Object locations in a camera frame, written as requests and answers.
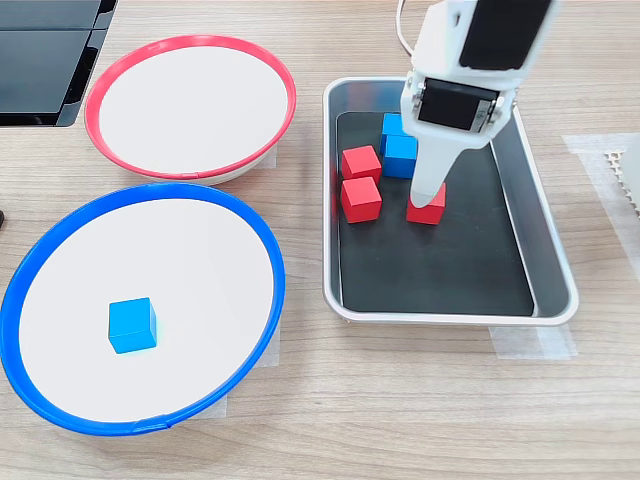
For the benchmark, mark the black glossy plastic case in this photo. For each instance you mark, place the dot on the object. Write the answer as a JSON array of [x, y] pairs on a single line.
[[40, 65]]

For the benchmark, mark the red cube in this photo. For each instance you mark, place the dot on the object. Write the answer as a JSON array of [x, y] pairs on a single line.
[[361, 200], [434, 214], [361, 162]]

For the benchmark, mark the red-rimmed white plate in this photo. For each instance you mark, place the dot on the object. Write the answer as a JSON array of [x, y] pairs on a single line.
[[190, 105]]

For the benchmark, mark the translucent tape strip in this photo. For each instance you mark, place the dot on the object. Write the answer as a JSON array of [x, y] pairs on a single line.
[[272, 350], [530, 345], [274, 159], [215, 407]]

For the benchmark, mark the blue cube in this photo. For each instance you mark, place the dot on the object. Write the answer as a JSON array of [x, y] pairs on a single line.
[[132, 325], [392, 124], [399, 157]]

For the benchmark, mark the blue-rimmed white plate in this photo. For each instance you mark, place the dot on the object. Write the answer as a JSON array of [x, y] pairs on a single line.
[[200, 260]]

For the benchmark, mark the pale perforated base plate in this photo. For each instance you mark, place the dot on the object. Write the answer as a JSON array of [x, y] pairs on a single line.
[[615, 160]]

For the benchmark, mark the steel tray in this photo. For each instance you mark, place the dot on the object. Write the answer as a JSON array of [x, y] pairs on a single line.
[[545, 250]]

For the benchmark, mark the black tray mat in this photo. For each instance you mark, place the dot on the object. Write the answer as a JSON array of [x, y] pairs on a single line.
[[450, 280]]

